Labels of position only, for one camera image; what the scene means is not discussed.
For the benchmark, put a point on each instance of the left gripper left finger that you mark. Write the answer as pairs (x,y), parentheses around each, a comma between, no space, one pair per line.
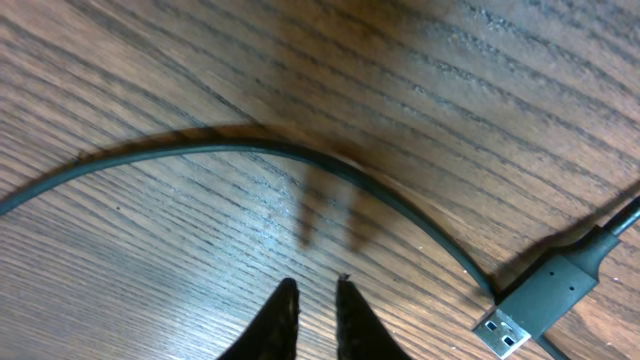
(272,334)

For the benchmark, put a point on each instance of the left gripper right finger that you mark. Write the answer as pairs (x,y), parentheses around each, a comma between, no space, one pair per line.
(360,333)

